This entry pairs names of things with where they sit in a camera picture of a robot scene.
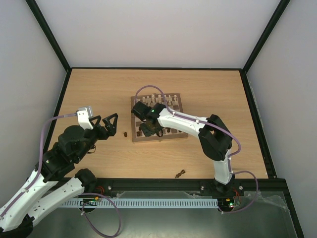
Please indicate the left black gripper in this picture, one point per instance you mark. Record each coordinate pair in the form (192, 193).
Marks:
(105, 134)

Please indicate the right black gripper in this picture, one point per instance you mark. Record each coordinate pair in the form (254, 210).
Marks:
(150, 128)

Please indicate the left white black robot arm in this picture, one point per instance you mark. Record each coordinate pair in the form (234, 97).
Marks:
(35, 200)

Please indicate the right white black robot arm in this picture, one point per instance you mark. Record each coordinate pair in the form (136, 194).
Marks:
(216, 141)

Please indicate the light pieces back rows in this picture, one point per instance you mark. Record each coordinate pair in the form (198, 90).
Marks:
(173, 100)

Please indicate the wooden chess board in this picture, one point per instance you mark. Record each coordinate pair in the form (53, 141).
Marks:
(168, 133)

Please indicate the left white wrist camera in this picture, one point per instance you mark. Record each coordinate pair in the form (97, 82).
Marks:
(83, 116)

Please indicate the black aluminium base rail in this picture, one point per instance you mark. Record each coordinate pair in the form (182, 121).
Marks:
(204, 187)

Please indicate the white slotted cable duct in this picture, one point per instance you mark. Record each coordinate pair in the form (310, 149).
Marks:
(142, 203)

